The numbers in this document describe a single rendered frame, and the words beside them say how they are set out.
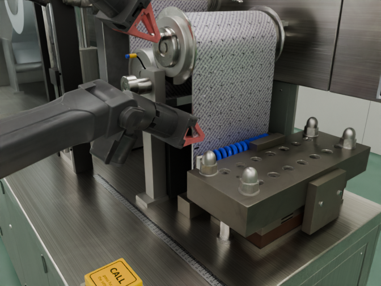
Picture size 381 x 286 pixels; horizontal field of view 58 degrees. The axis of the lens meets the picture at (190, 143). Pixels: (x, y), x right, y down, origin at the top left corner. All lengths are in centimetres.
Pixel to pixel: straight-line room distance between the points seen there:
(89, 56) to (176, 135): 80
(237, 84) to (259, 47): 9
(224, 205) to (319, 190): 19
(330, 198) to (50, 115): 54
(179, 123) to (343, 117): 303
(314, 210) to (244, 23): 40
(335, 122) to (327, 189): 293
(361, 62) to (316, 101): 290
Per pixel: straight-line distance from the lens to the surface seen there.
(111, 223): 77
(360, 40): 82
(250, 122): 81
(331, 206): 76
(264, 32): 80
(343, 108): 357
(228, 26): 73
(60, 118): 46
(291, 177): 67
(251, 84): 78
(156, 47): 71
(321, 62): 86
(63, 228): 78
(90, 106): 48
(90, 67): 138
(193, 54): 65
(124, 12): 60
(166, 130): 63
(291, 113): 96
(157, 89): 71
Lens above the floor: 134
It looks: 22 degrees down
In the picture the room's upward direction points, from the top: straight up
